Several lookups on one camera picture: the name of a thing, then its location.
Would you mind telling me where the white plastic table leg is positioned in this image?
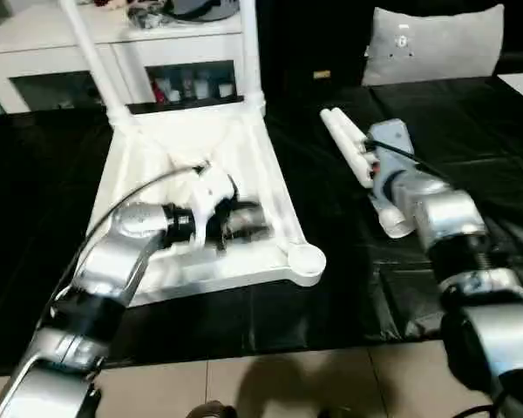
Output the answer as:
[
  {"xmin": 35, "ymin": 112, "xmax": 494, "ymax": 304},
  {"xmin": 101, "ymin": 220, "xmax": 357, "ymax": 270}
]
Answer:
[
  {"xmin": 320, "ymin": 109, "xmax": 416, "ymax": 239},
  {"xmin": 239, "ymin": 0, "xmax": 268, "ymax": 117},
  {"xmin": 59, "ymin": 0, "xmax": 134, "ymax": 127},
  {"xmin": 330, "ymin": 107, "xmax": 378, "ymax": 184}
]

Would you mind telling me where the black mat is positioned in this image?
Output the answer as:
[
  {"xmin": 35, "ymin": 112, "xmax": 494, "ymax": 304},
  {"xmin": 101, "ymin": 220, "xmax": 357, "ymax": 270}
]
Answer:
[{"xmin": 0, "ymin": 76, "xmax": 523, "ymax": 375}]

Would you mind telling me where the grey cushion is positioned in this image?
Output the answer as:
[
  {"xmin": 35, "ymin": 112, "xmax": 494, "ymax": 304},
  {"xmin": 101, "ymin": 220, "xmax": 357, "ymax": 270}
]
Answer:
[{"xmin": 360, "ymin": 3, "xmax": 506, "ymax": 87}]

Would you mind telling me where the black cabinet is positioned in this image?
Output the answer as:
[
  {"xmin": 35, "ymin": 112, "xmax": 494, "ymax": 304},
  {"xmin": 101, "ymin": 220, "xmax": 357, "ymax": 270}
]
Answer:
[{"xmin": 256, "ymin": 0, "xmax": 376, "ymax": 88}]

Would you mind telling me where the dark robot left foot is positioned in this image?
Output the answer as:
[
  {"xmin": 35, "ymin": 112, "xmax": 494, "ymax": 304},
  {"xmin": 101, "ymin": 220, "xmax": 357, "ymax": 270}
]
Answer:
[{"xmin": 187, "ymin": 402, "xmax": 236, "ymax": 418}]

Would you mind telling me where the dark bag on cabinet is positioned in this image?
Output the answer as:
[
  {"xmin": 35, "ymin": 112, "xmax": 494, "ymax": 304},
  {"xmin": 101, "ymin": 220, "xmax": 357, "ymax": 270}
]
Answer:
[{"xmin": 169, "ymin": 0, "xmax": 241, "ymax": 21}]

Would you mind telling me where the dark clutter pile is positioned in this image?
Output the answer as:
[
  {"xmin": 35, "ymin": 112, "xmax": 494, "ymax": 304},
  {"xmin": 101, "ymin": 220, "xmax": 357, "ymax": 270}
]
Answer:
[{"xmin": 128, "ymin": 0, "xmax": 171, "ymax": 30}]

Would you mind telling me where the white cabinet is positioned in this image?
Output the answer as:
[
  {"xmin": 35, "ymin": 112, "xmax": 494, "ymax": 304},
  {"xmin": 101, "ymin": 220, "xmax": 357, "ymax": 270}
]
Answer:
[{"xmin": 0, "ymin": 8, "xmax": 245, "ymax": 117}]

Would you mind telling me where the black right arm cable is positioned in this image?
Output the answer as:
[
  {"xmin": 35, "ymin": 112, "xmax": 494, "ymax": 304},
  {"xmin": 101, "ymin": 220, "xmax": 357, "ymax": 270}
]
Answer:
[{"xmin": 365, "ymin": 138, "xmax": 458, "ymax": 186}]

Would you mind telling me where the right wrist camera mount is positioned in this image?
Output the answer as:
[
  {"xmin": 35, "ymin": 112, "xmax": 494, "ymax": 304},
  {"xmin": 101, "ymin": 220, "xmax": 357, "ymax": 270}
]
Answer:
[{"xmin": 368, "ymin": 119, "xmax": 418, "ymax": 208}]

